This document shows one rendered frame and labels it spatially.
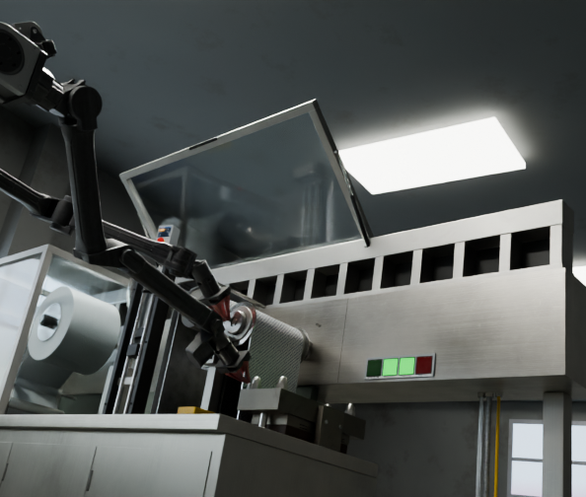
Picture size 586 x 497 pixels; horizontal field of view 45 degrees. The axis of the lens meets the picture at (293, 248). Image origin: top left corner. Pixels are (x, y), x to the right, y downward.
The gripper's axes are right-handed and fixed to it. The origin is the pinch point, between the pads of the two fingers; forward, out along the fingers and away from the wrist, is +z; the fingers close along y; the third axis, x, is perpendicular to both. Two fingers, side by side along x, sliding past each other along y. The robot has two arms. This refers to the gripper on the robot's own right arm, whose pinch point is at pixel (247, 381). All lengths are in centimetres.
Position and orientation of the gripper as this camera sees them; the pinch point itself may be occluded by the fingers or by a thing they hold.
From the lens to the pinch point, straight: 218.3
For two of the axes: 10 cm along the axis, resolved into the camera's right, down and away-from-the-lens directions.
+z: 4.9, 7.9, 3.6
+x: 4.6, -5.9, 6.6
